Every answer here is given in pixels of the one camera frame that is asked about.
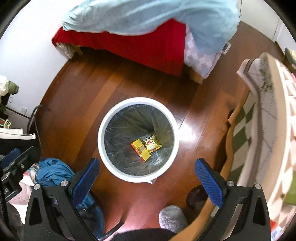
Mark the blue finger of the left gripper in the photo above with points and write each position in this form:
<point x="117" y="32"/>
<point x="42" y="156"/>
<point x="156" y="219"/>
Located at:
<point x="10" y="157"/>

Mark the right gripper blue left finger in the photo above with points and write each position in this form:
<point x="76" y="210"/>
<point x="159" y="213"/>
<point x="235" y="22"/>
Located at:
<point x="83" y="180"/>

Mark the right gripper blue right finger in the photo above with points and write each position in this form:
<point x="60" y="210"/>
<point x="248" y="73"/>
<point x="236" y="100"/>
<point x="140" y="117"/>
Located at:
<point x="212" y="182"/>

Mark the yellow box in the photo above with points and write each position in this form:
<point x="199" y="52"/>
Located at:
<point x="141" y="150"/>

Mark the yellow snack bag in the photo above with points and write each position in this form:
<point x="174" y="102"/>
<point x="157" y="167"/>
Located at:
<point x="150" y="142"/>

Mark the green white carton box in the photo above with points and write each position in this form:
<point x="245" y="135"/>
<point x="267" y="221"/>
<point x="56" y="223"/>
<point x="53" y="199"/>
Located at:
<point x="290" y="197"/>

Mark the white round trash bin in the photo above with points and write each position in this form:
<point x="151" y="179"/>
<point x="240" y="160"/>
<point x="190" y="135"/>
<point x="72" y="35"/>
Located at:
<point x="128" y="121"/>

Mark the blue cloth heap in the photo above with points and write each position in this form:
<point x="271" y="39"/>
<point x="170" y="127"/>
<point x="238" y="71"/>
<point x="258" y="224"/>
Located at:
<point x="52" y="172"/>

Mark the grey slipper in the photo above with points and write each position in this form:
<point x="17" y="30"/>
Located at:
<point x="172" y="218"/>

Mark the checkered printed tablecloth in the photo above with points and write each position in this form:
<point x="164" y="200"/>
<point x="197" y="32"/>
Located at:
<point x="263" y="134"/>

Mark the red blue snack packet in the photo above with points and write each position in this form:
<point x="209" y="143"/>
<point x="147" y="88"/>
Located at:
<point x="276" y="230"/>

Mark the checkered pink bed sheet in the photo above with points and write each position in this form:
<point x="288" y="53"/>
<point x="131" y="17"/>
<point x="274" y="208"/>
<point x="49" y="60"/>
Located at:
<point x="201" y="63"/>

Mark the red bed sheet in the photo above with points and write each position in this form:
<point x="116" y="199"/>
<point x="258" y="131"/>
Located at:
<point x="163" y="49"/>

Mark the light blue duvet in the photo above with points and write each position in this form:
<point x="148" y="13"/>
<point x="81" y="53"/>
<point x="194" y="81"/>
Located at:
<point x="212" y="23"/>

